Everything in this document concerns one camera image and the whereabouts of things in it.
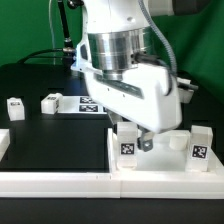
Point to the white square table top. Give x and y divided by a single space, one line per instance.
169 154

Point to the white front fence bar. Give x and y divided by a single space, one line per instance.
124 185

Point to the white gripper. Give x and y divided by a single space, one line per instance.
141 92

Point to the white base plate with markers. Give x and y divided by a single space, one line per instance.
80 105

